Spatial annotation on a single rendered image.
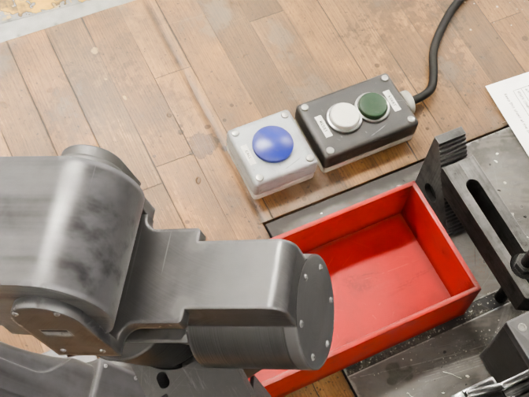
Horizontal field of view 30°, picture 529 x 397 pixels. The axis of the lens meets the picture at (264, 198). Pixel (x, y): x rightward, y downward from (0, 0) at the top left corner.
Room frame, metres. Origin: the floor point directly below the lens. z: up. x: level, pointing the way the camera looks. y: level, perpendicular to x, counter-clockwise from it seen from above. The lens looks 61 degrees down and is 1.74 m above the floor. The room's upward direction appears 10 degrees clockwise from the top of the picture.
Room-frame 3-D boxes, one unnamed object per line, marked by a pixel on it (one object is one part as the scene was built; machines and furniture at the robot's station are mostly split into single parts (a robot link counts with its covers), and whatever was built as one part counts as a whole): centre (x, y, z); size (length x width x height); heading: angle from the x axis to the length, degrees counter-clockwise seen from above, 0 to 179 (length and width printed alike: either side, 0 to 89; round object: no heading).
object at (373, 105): (0.57, -0.09, 0.93); 0.03 x 0.03 x 0.02
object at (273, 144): (0.50, 0.00, 0.93); 0.04 x 0.04 x 0.02
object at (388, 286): (0.35, -0.06, 0.93); 0.25 x 0.12 x 0.06; 124
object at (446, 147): (0.49, -0.17, 0.95); 0.06 x 0.03 x 0.09; 34
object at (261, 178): (0.50, 0.00, 0.90); 0.07 x 0.07 x 0.06; 34
